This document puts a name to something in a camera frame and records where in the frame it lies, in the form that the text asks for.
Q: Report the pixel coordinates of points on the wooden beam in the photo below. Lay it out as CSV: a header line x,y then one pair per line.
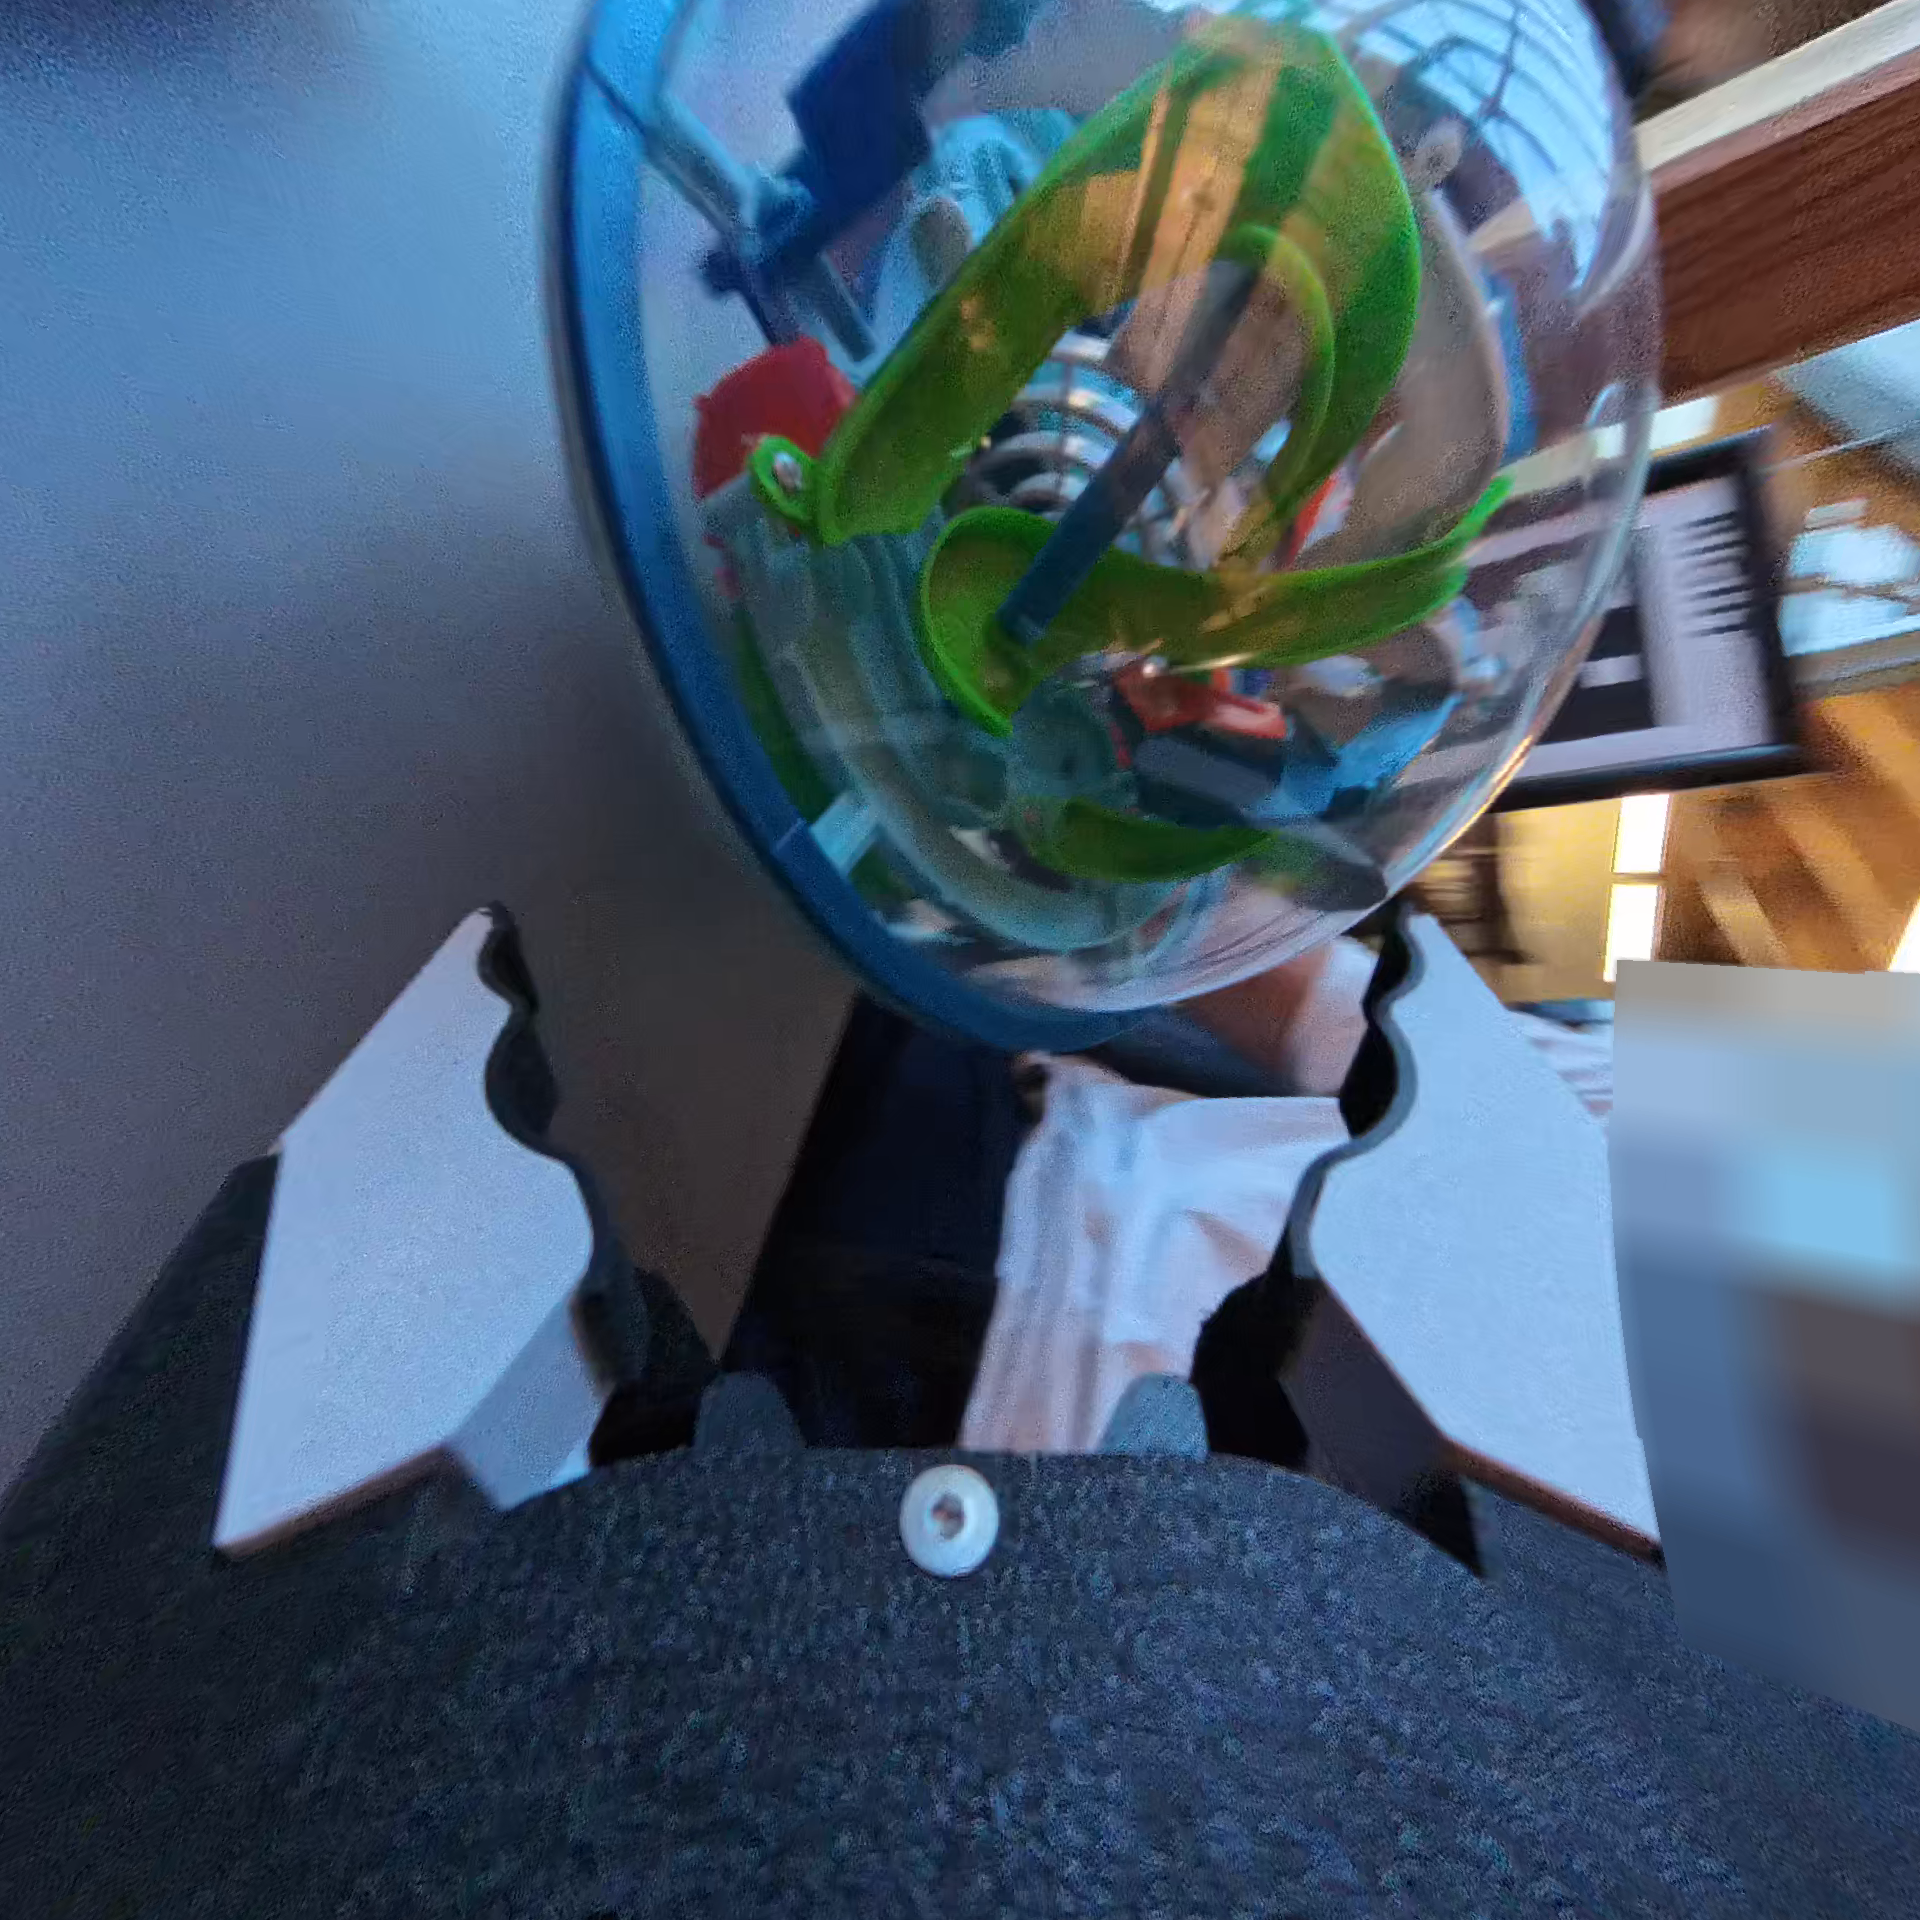
x,y
1786,210

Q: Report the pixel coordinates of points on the framed marker sign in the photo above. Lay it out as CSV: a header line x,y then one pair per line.
x,y
1695,629

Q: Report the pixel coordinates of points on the clear plastic maze ball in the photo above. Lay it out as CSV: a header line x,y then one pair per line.
x,y
1109,494

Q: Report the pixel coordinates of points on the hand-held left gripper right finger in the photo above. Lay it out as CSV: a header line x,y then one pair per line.
x,y
1485,1290

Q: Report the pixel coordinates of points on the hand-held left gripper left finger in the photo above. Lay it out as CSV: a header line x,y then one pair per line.
x,y
406,1277

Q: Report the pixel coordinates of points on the dark blue trousers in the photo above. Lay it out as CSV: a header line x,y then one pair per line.
x,y
870,1231

